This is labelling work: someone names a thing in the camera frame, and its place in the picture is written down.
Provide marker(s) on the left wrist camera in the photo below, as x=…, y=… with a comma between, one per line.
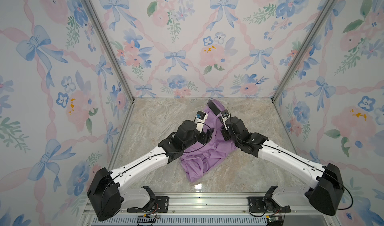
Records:
x=200, y=120

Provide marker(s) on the right aluminium corner post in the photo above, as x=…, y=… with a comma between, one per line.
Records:
x=308, y=40

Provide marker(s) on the left aluminium corner post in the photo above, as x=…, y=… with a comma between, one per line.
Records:
x=89, y=8

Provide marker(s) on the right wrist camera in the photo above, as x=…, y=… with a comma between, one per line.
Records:
x=225, y=114

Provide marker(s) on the aluminium corner post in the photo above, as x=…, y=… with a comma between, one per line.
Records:
x=89, y=8
x=308, y=40

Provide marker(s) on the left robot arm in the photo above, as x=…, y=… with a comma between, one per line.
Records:
x=110, y=191

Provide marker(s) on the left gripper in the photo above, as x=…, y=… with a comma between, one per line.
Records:
x=205, y=136

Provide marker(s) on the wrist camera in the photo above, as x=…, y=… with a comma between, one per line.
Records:
x=200, y=120
x=225, y=114

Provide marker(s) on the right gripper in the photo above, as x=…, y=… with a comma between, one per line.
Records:
x=223, y=131

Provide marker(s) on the purple trousers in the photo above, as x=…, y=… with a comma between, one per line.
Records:
x=199, y=159

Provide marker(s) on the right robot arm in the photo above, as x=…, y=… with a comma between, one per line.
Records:
x=323, y=189

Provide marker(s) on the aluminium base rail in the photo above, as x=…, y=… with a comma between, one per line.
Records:
x=189, y=209

